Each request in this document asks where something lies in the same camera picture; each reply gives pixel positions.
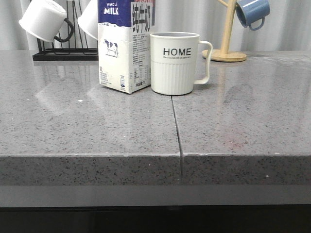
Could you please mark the blue hanging mug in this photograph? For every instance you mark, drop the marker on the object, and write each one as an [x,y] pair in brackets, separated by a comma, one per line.
[252,13]

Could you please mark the black wire mug rack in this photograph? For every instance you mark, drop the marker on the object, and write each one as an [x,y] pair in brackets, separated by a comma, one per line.
[80,47]

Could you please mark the left white hanging mug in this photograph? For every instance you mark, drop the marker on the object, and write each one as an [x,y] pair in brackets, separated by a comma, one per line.
[44,18]

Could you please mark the wooden mug tree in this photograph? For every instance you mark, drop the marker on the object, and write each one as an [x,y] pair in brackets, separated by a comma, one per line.
[224,54]

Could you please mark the right white hanging mug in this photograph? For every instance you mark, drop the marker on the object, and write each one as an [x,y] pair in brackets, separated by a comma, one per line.
[88,21]

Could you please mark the cream HOME mug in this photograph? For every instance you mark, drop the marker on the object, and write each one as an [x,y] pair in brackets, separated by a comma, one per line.
[173,62]

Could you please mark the white hanging mug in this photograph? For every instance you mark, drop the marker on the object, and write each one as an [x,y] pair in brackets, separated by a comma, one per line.
[44,18]
[88,21]

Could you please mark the white blue milk carton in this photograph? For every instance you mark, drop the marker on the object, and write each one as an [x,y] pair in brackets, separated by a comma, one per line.
[124,28]

